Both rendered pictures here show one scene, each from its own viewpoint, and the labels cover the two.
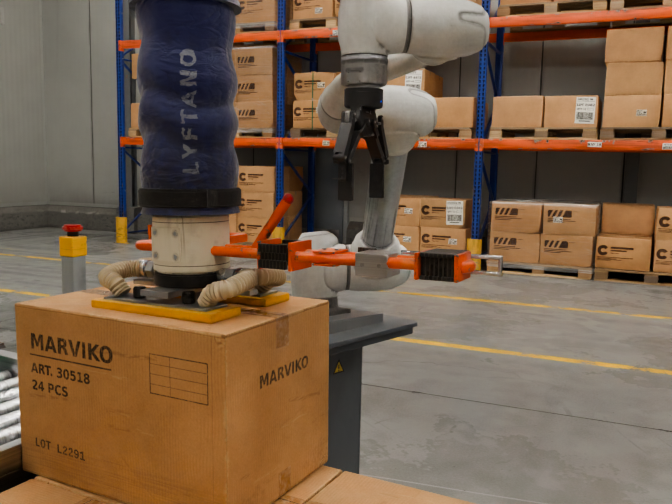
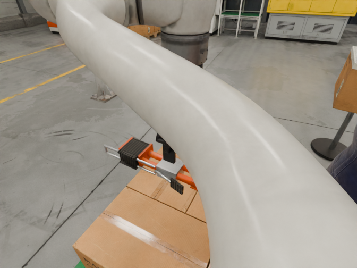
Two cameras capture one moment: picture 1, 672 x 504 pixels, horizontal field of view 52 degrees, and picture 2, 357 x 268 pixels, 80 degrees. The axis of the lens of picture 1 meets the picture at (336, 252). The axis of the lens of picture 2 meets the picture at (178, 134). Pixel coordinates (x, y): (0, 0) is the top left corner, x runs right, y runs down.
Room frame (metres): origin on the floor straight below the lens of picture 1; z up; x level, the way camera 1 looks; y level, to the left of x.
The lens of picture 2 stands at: (1.79, -0.06, 1.55)
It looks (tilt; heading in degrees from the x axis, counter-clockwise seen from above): 37 degrees down; 180
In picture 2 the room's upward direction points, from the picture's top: straight up
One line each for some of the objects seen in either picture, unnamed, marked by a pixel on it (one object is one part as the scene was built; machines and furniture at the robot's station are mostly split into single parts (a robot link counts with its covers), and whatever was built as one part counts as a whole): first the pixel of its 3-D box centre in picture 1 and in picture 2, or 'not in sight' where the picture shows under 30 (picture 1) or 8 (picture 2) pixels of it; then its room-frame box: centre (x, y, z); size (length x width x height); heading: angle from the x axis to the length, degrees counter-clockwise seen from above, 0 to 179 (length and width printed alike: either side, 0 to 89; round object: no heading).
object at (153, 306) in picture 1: (163, 300); not in sight; (1.47, 0.37, 0.97); 0.34 x 0.10 x 0.05; 61
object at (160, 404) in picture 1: (176, 385); not in sight; (1.58, 0.37, 0.75); 0.60 x 0.40 x 0.40; 62
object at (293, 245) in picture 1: (284, 254); not in sight; (1.44, 0.11, 1.08); 0.10 x 0.08 x 0.06; 151
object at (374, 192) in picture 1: (376, 180); (169, 149); (1.43, -0.08, 1.24); 0.03 x 0.01 x 0.07; 62
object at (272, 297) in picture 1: (219, 287); not in sight; (1.64, 0.28, 0.97); 0.34 x 0.10 x 0.05; 61
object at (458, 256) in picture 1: (442, 265); (136, 151); (1.26, -0.20, 1.09); 0.08 x 0.07 x 0.05; 61
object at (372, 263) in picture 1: (377, 263); (170, 168); (1.33, -0.08, 1.08); 0.07 x 0.07 x 0.04; 61
